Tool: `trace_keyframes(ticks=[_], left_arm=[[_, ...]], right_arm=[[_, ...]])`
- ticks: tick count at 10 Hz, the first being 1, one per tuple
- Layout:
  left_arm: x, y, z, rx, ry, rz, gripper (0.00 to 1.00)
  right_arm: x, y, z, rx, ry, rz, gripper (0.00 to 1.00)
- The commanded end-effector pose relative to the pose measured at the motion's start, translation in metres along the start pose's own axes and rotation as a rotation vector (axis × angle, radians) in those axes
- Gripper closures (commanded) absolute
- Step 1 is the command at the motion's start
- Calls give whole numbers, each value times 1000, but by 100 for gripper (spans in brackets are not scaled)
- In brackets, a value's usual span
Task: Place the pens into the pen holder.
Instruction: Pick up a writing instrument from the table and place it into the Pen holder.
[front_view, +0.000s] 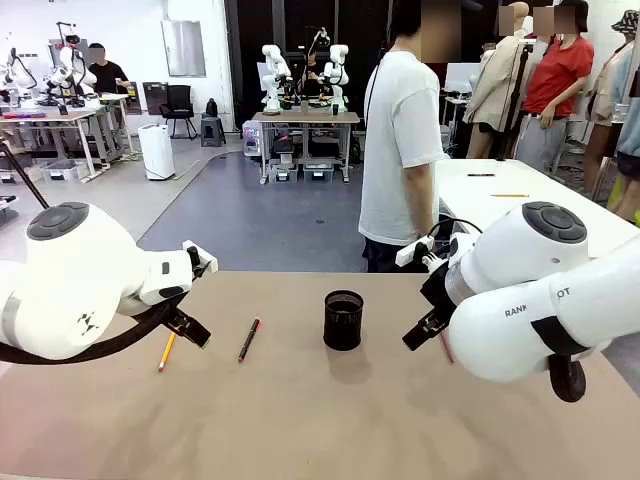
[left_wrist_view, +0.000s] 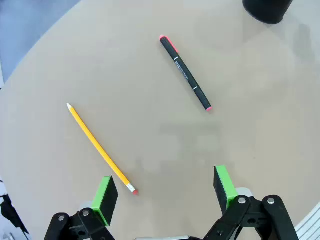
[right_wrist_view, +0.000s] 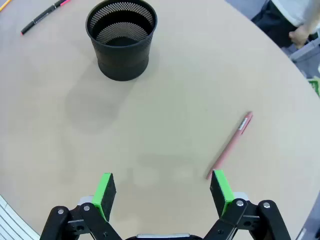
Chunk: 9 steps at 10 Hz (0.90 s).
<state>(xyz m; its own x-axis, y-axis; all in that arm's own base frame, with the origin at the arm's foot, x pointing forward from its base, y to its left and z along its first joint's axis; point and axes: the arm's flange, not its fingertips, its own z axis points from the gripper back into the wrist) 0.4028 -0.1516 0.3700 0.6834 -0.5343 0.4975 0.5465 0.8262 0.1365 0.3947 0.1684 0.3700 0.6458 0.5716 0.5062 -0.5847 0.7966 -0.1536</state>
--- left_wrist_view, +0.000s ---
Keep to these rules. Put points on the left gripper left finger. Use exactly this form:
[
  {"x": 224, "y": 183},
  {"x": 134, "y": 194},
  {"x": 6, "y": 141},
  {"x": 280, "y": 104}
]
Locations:
[{"x": 105, "y": 200}]

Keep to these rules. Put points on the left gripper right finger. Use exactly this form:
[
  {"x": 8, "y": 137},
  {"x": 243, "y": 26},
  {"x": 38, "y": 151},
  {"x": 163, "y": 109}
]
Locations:
[{"x": 225, "y": 190}]

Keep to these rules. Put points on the yellow pencil with pink eraser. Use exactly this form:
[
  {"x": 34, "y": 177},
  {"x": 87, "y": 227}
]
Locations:
[{"x": 100, "y": 147}]

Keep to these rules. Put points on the black marker with pink caps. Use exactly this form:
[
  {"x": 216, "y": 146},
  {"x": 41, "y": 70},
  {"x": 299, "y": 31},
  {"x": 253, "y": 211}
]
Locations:
[{"x": 186, "y": 73}]

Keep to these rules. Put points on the black mesh pen holder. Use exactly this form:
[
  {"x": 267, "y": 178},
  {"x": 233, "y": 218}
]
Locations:
[{"x": 267, "y": 10}]

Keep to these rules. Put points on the white grooved base platform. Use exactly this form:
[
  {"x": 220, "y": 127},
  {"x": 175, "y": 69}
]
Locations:
[{"x": 310, "y": 225}]

